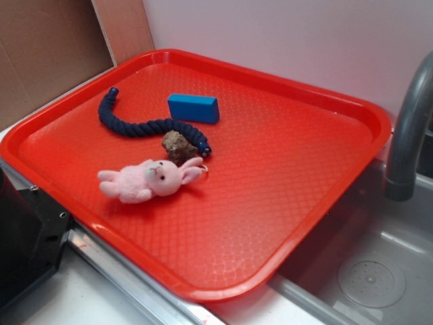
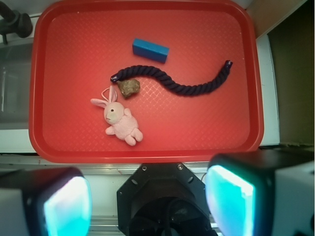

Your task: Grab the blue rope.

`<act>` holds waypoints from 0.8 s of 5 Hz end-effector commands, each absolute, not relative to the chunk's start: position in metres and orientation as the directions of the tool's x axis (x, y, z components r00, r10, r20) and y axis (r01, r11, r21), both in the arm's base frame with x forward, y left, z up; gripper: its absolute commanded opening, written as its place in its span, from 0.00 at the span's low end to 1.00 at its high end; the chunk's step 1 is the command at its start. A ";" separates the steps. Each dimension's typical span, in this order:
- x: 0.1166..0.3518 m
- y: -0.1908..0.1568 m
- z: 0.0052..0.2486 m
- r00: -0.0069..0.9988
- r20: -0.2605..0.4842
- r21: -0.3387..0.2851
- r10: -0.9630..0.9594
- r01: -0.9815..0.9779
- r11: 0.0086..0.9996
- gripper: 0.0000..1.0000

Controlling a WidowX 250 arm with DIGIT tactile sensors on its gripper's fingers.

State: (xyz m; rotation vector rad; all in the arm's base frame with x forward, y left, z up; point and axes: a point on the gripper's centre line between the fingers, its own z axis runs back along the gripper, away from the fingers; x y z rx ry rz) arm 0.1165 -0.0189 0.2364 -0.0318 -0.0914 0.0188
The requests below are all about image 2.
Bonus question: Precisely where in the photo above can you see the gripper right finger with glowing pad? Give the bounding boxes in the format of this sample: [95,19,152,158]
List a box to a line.
[205,150,315,236]

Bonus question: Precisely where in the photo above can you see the black clamp knob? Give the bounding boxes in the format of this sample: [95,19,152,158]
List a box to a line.
[0,1,33,45]

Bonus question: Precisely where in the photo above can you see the pink plush bunny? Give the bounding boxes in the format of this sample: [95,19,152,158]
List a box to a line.
[91,86,143,146]

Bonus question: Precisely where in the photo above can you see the brown rough rock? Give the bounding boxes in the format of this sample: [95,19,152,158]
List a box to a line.
[117,79,140,99]

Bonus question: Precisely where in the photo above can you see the dark blue twisted rope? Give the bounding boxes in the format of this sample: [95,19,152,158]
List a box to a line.
[110,59,234,97]

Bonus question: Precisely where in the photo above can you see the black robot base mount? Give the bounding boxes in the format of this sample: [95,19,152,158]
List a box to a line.
[117,163,218,236]

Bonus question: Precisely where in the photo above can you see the clear plastic bin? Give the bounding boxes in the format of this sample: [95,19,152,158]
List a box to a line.
[0,38,33,130]

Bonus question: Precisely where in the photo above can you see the red plastic tray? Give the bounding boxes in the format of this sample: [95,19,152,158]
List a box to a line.
[29,0,264,163]

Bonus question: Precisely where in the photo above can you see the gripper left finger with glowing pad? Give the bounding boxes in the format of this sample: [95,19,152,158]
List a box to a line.
[0,167,92,236]

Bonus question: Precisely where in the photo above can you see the blue rectangular block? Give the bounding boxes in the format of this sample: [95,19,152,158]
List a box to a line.
[132,38,169,63]

